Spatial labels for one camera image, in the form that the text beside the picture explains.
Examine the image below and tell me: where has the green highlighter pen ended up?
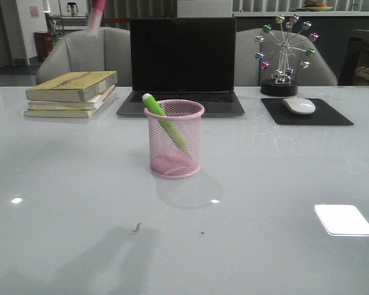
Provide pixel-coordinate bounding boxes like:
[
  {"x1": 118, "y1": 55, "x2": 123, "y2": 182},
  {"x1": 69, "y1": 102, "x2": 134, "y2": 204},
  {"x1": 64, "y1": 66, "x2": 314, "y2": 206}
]
[{"x1": 142, "y1": 93, "x2": 191, "y2": 157}]

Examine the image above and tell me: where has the pink highlighter pen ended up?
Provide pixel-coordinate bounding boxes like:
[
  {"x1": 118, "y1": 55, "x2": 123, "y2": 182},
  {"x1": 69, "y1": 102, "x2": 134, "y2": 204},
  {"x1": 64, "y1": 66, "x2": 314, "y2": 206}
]
[{"x1": 86, "y1": 0, "x2": 106, "y2": 37}]

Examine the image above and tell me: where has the pink mesh pen holder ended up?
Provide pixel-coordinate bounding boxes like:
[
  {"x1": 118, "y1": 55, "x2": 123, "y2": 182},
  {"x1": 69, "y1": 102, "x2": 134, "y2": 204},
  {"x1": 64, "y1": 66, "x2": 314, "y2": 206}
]
[{"x1": 144, "y1": 100, "x2": 204, "y2": 178}]

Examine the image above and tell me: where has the grey open laptop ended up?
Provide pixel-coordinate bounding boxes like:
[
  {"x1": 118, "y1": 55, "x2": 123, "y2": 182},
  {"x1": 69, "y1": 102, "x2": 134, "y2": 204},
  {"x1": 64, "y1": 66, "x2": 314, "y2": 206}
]
[{"x1": 116, "y1": 17, "x2": 245, "y2": 117}]

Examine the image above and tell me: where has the middle cream book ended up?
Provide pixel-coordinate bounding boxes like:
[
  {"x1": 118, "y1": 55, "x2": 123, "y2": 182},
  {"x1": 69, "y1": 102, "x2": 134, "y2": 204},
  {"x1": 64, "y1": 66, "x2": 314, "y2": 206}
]
[{"x1": 28, "y1": 85, "x2": 116, "y2": 110}]

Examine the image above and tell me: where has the grey right chair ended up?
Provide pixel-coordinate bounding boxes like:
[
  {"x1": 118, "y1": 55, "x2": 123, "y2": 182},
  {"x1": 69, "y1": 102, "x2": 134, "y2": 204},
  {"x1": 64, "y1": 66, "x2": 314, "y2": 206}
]
[{"x1": 234, "y1": 28, "x2": 337, "y2": 86}]

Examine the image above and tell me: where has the grey chair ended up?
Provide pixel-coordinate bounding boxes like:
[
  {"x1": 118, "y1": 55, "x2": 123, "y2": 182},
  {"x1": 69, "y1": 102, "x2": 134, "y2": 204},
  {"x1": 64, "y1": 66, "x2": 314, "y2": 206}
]
[
  {"x1": 234, "y1": 28, "x2": 337, "y2": 86},
  {"x1": 36, "y1": 27, "x2": 132, "y2": 87}
]

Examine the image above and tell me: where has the white computer mouse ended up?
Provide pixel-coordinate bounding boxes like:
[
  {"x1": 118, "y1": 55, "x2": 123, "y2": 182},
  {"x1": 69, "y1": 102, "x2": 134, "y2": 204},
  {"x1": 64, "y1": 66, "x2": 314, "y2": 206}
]
[{"x1": 282, "y1": 97, "x2": 315, "y2": 115}]

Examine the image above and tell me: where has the grey left chair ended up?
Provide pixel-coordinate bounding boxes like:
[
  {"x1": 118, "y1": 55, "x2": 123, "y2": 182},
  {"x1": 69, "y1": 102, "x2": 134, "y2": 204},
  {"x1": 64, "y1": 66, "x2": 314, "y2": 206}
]
[{"x1": 36, "y1": 27, "x2": 132, "y2": 87}]

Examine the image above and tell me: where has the top yellow book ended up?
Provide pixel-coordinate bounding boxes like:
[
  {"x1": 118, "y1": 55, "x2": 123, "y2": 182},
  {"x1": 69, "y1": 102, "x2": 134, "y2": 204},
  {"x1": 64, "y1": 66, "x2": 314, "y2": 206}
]
[{"x1": 26, "y1": 71, "x2": 117, "y2": 102}]

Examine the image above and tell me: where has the ferris wheel desk ornament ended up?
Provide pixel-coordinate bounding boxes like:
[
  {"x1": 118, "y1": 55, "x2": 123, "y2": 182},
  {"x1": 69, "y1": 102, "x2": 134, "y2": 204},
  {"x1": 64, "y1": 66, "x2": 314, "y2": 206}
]
[{"x1": 254, "y1": 14, "x2": 315, "y2": 96}]

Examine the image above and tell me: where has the black mouse pad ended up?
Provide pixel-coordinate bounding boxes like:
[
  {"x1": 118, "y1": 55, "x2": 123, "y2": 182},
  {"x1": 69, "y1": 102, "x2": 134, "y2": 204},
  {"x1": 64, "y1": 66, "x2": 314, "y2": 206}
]
[{"x1": 261, "y1": 98, "x2": 354, "y2": 126}]

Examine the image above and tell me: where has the bottom pale book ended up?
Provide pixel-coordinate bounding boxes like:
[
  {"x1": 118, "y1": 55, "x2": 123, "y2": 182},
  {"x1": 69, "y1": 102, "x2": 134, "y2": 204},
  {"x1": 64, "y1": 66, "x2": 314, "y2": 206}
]
[{"x1": 23, "y1": 99, "x2": 109, "y2": 118}]

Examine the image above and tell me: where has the red trash bin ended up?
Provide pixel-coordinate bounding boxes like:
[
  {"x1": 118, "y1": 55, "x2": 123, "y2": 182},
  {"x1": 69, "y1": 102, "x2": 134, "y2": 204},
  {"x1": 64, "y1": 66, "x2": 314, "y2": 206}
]
[{"x1": 34, "y1": 31, "x2": 53, "y2": 61}]

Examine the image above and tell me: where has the fruit bowl on counter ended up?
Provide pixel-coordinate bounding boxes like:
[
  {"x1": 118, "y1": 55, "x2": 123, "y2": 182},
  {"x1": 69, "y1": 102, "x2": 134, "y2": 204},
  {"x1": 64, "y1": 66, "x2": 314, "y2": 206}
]
[{"x1": 304, "y1": 0, "x2": 333, "y2": 12}]

